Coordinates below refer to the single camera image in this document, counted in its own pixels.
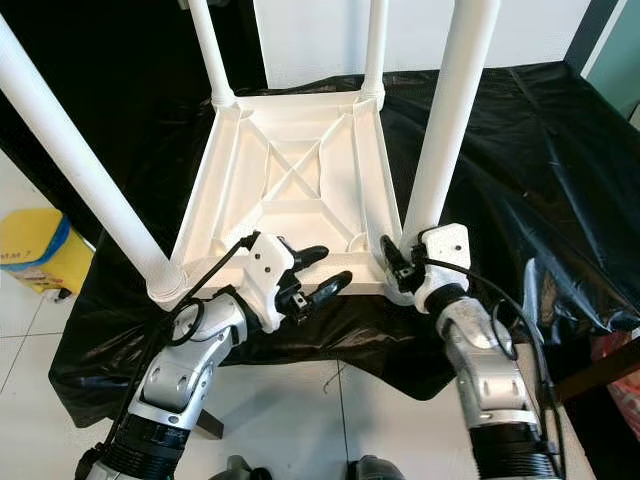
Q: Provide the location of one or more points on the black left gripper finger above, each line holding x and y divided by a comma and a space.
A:
328, 288
310, 256

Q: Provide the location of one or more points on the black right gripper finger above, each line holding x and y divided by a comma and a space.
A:
394, 258

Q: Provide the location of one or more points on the white plastic table leg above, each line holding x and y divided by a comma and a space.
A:
450, 120
375, 50
210, 50
80, 170

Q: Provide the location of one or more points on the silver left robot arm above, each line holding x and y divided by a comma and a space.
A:
180, 370

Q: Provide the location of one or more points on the brown wooden table leg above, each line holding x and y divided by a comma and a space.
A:
210, 423
600, 375

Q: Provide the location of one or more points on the black plastic table cover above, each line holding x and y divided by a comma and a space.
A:
560, 180

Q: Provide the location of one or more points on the grey left robot foot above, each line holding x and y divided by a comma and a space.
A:
240, 469

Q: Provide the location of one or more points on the grey robot foot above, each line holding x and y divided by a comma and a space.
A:
240, 469
375, 469

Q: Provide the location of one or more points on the grey right robot foot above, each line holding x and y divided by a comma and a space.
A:
375, 469

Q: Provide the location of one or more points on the yellow and blue package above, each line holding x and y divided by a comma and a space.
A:
40, 250

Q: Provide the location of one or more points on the black door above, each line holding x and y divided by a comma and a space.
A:
120, 80

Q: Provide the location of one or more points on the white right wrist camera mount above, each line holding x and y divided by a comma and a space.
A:
445, 258

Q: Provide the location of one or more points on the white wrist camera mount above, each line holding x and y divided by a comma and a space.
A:
445, 258
268, 272

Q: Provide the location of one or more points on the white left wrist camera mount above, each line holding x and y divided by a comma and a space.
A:
268, 272

